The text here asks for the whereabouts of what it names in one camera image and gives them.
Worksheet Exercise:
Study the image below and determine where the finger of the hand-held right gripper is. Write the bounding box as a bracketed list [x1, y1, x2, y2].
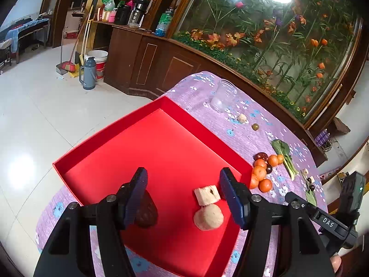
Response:
[285, 191, 359, 250]

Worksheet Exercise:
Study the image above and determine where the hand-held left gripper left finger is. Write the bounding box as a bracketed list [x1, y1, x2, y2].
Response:
[33, 167, 149, 277]

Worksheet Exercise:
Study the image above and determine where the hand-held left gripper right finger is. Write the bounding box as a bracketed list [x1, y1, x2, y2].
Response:
[219, 167, 336, 277]

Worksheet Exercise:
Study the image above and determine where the wrinkled dark brown jujube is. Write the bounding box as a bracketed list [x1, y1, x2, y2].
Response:
[135, 190, 158, 228]

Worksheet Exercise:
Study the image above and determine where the beige cut chunk with hole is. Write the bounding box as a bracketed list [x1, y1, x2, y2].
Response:
[194, 185, 222, 207]

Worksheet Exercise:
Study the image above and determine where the beige round cut chunk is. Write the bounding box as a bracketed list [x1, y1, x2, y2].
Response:
[193, 204, 225, 231]

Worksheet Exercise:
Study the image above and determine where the red shallow box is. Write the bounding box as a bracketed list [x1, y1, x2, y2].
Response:
[52, 96, 253, 277]

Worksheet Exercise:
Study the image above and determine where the person's right hand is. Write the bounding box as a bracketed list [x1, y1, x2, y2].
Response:
[330, 253, 342, 274]

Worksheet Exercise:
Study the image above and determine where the green bok choy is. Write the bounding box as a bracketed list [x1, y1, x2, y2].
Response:
[271, 139, 299, 181]

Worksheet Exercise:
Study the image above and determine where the clear plastic cup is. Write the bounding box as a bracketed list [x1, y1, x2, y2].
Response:
[210, 79, 237, 113]

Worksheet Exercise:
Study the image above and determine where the purple floral tablecloth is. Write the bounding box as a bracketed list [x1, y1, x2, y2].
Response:
[35, 71, 329, 277]

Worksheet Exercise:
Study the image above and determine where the grey-blue thermos jug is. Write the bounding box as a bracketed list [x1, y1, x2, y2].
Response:
[79, 57, 97, 90]

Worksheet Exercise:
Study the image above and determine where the wooden cabinet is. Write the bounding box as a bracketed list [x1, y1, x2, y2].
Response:
[102, 20, 329, 168]

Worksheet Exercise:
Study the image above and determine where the white plastic bucket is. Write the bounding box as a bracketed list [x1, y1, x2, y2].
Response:
[84, 50, 108, 80]

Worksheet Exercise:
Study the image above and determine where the broom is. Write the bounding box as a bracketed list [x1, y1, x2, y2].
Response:
[59, 17, 90, 72]

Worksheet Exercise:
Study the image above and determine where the artificial flower display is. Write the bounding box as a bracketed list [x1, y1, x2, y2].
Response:
[170, 0, 364, 124]

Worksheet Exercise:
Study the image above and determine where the green plastic bottle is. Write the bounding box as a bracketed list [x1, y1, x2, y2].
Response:
[155, 7, 175, 37]

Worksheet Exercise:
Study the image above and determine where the steel vacuum flask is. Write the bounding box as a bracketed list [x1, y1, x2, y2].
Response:
[128, 0, 150, 29]

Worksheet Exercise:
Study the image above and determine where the chair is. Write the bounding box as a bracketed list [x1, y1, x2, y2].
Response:
[0, 38, 14, 67]

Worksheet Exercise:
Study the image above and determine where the table with blue cloth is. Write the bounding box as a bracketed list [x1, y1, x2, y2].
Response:
[0, 17, 51, 64]

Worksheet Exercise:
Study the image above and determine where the yellow-handled mop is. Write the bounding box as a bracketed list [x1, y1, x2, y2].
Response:
[69, 5, 94, 78]

